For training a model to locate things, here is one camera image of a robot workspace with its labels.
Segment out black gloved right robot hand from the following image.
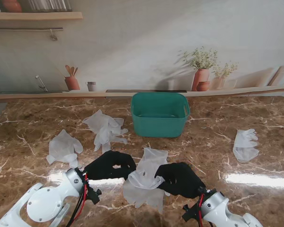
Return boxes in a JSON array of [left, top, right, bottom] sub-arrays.
[[154, 162, 207, 199]]

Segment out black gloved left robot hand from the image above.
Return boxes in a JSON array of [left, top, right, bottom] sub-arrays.
[[83, 150, 137, 182]]

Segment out teal plastic basket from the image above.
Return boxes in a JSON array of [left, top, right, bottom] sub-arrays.
[[130, 92, 190, 139]]

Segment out grey mug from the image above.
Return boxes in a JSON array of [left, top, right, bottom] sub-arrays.
[[85, 81, 97, 92]]

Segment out long wooden ledge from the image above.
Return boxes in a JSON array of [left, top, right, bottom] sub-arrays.
[[0, 83, 284, 104]]

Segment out terracotta utensil pot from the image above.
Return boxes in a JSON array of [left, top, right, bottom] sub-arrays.
[[64, 65, 81, 91]]

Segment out small round terracotta pot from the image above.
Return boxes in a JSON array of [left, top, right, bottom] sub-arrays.
[[196, 81, 211, 92]]

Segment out tall terracotta vase with plant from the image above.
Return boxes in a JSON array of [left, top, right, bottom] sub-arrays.
[[177, 46, 218, 92]]

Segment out glass vase with flowers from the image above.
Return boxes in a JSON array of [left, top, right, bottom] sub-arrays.
[[210, 61, 239, 90]]

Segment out metal faucet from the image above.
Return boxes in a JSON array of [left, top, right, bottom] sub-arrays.
[[35, 75, 49, 92]]

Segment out row of glass jars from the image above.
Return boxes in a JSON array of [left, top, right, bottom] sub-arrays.
[[28, 0, 73, 12]]

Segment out terracotta pot on shelf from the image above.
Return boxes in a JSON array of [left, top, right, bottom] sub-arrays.
[[2, 0, 23, 13]]

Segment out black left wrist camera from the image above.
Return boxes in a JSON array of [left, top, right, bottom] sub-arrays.
[[87, 188, 102, 204]]

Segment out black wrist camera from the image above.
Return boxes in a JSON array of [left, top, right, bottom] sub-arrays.
[[87, 188, 102, 204], [181, 204, 199, 222]]

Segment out red black right arm cables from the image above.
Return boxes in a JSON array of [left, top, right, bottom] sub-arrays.
[[196, 189, 213, 227]]

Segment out red black arm cables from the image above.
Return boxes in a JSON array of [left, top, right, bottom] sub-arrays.
[[196, 189, 213, 227], [66, 172, 90, 227]]

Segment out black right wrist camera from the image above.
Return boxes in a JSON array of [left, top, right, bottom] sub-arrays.
[[181, 204, 199, 222]]

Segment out red black left arm cables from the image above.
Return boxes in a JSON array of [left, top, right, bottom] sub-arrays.
[[66, 172, 90, 227]]

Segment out metal wall rail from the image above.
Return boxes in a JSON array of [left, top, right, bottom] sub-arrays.
[[0, 27, 63, 31]]

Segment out wooden wall shelf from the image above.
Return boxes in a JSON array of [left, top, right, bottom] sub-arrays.
[[0, 11, 83, 21]]

